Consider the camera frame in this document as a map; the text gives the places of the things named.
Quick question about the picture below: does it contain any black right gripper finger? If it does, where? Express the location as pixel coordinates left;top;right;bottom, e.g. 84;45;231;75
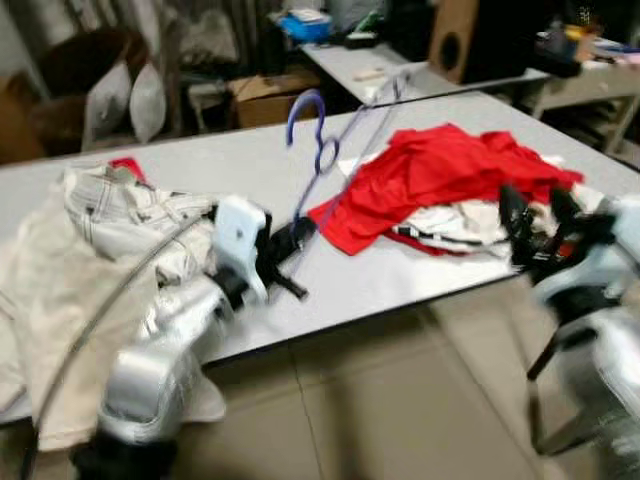
499;184;537;267
547;187;584;244

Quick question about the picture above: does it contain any red t-shirt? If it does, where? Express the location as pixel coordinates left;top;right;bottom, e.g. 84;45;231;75
308;123;586;256

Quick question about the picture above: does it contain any blue plastic clothes hanger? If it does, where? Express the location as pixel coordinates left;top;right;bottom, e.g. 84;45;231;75
285;68;421;251

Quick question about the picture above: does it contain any white garment striped trim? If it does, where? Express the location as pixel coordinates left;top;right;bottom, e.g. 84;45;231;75
385;195;561;259

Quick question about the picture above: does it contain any grey folding work table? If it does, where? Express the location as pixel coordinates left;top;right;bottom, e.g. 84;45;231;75
0;90;640;426

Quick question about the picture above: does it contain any open brown cardboard box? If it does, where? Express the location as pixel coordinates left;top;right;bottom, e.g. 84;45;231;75
228;70;323;129

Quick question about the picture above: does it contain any small red cloth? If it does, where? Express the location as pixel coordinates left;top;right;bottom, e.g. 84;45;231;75
110;157;147;182

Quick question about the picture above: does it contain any long grey desk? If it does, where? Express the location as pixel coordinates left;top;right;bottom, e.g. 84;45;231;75
298;38;640;156

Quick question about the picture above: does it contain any brown wooden speaker box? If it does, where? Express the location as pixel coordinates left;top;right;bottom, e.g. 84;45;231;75
428;0;556;86

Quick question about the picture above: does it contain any grey pillow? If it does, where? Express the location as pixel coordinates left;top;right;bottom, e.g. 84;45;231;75
83;60;133;149
130;62;168;143

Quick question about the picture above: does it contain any blue plastic box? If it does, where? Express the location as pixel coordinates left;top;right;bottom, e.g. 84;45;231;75
280;8;333;44

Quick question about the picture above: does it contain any beige cloth garment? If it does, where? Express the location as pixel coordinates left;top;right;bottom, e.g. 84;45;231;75
0;195;229;453

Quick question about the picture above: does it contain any brown armchair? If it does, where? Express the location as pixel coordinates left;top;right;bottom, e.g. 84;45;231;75
30;25;161;151

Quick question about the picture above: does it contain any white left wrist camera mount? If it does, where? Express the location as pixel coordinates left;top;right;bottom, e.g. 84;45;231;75
212;195;271;306

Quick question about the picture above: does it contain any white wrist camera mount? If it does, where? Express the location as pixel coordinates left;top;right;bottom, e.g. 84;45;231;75
535;193;640;311
212;195;271;306

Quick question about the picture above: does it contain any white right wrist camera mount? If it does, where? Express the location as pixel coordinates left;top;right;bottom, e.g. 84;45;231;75
535;193;640;311

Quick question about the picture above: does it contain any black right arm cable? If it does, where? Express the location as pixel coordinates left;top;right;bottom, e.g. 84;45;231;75
525;325;601;456

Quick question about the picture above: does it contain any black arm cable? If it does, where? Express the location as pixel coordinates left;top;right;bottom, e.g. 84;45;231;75
25;215;216;480
525;325;601;456

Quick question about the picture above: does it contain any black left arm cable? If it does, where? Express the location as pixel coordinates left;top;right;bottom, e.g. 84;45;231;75
25;215;216;480

